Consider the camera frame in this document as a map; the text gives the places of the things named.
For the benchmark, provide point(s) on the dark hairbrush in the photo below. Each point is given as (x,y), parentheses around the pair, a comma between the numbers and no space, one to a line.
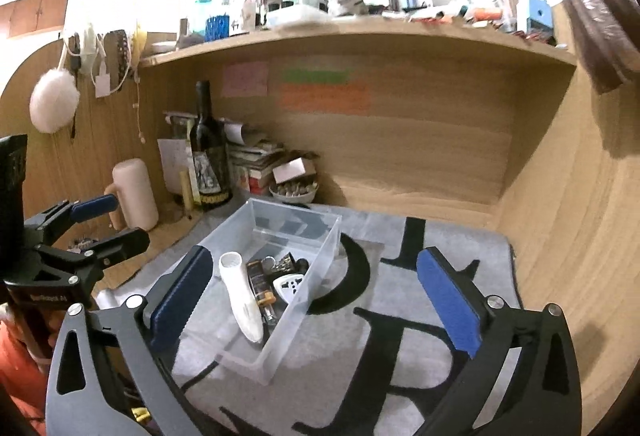
(118,56)

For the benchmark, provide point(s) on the white paper sheet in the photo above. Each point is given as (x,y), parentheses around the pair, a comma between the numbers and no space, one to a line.
(234,131)

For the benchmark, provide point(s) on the white curved plastic piece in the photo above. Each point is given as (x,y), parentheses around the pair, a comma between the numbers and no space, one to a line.
(240,296)

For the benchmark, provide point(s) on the green sticky note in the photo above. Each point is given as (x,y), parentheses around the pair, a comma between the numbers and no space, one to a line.
(315,76)

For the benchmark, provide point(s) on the silver ridged metal piece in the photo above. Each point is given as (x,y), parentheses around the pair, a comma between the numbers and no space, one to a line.
(286,262)

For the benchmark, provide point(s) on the orange garment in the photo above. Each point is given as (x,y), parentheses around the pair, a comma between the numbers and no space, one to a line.
(20,366)

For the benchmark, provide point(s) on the wooden cabinet doors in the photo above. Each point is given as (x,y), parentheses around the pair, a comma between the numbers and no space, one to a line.
(35,13)

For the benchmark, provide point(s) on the cream plastic cup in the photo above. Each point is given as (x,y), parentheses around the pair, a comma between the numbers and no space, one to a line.
(135,193)

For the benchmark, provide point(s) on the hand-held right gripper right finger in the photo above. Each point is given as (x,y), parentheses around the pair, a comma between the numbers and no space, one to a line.
(450,301)

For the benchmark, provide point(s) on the white card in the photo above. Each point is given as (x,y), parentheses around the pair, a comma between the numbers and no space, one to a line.
(289,170)

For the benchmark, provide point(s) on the white bowl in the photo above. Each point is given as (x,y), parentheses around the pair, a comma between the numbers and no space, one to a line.
(292,199)

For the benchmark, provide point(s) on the grey mat with black letters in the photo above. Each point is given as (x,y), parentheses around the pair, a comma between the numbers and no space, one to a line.
(380,231)

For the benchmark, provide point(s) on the white plastic tray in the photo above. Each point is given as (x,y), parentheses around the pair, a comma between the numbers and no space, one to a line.
(295,16)

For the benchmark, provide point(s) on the white travel adapter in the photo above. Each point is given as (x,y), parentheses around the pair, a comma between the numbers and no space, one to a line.
(287,288)

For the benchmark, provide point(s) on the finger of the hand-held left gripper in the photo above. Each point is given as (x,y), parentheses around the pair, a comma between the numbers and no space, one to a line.
(95,207)
(122,241)

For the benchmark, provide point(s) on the blue ridged cup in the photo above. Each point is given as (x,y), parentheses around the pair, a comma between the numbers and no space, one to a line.
(217,28)

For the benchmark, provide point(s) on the stack of books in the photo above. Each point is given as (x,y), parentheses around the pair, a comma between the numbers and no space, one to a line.
(255,156)

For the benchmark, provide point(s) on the clear plastic bin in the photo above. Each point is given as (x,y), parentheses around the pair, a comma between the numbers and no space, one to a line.
(295,311)

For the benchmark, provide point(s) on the pink sticky note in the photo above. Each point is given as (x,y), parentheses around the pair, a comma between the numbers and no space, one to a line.
(245,79)

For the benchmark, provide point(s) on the white fluffy pom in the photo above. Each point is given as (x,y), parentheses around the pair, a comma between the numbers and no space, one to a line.
(52,101)

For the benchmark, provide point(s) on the wooden desk shelf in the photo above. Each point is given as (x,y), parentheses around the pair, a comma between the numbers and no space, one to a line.
(350,28)

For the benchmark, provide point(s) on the blue box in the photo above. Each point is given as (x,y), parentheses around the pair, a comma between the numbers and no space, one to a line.
(540,16)

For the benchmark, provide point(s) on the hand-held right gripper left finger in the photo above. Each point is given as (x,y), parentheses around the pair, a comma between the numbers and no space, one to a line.
(180,301)

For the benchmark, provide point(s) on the dark wine bottle elephant label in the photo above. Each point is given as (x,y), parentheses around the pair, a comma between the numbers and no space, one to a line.
(210,141)

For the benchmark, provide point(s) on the orange sticky note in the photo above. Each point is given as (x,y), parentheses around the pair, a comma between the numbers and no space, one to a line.
(325,98)

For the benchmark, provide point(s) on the white handwritten note paper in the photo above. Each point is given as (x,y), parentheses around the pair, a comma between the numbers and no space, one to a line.
(172,161)

